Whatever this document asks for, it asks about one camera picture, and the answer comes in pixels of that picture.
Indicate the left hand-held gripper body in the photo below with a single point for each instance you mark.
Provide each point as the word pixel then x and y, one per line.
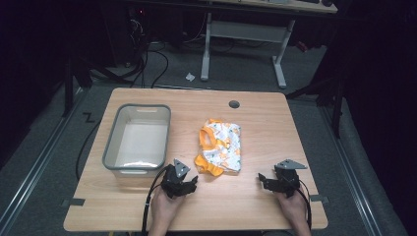
pixel 173 183

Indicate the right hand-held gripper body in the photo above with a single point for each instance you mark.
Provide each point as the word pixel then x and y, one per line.
pixel 286 182

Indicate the person's left hand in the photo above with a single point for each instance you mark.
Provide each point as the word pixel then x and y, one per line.
pixel 164 208

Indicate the person's right hand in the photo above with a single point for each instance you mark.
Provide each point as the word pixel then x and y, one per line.
pixel 293 208

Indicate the grey tape strip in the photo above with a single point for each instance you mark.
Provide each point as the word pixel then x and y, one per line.
pixel 319 198
pixel 74 202

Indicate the orange and white patterned garment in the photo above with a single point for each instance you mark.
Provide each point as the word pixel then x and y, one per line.
pixel 223 147

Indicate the white bin with grey rim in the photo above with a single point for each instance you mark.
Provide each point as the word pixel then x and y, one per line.
pixel 137 141

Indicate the black round table grommet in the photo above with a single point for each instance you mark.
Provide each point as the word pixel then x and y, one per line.
pixel 234 104

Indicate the black metal stand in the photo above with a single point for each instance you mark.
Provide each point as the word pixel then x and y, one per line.
pixel 336 105

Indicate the crumpled white paper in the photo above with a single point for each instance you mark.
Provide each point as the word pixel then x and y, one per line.
pixel 190 77

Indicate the dark computer tower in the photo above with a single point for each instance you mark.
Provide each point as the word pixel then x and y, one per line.
pixel 126 32

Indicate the metal floor rail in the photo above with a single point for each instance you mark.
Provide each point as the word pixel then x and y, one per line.
pixel 36 167
pixel 354 170

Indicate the desk with white metal frame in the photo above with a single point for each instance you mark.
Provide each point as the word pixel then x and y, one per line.
pixel 249 31

